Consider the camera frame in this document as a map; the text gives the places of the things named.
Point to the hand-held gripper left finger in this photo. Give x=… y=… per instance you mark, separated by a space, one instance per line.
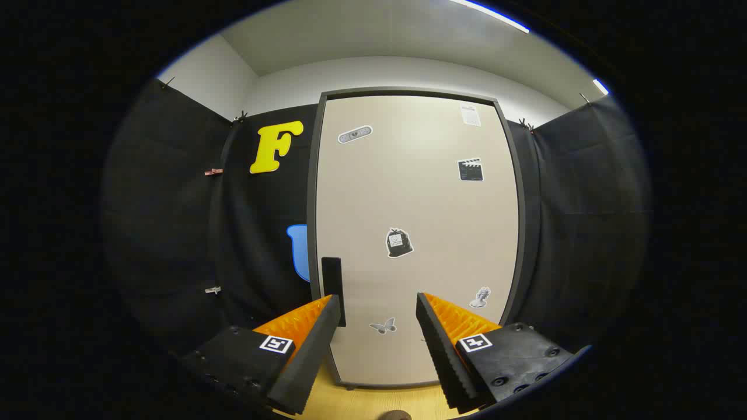
x=312 y=361

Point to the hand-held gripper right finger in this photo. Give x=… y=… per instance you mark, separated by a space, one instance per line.
x=446 y=361

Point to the grey shoe cabinet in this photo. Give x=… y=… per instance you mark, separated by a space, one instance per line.
x=312 y=204

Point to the black backdrop cloth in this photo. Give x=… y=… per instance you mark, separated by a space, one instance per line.
x=175 y=233

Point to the red clip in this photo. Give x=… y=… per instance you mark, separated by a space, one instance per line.
x=213 y=171

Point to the small ceiling light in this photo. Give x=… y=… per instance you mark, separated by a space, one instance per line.
x=601 y=87

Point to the long ceiling light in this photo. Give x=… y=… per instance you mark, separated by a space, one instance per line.
x=496 y=16

